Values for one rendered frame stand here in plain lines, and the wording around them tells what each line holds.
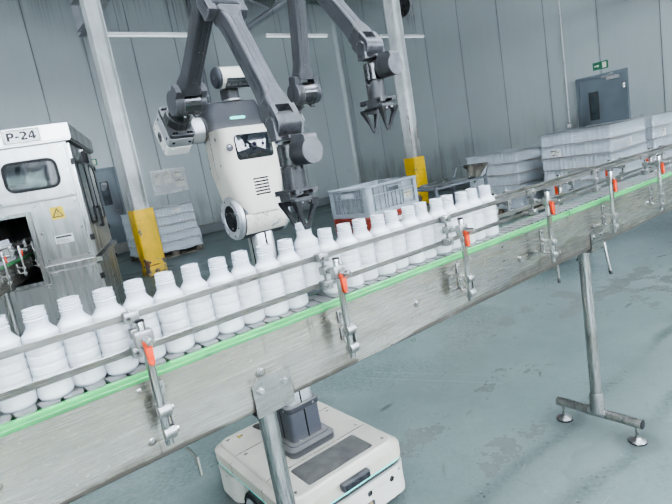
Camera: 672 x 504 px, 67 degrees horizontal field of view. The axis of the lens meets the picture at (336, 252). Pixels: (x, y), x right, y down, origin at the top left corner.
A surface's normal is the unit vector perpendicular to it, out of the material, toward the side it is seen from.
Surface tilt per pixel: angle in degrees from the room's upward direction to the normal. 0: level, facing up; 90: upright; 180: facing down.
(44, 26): 90
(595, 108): 90
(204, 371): 90
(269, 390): 90
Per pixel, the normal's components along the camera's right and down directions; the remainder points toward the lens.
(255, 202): 0.60, 0.04
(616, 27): -0.78, 0.24
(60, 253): 0.33, 0.11
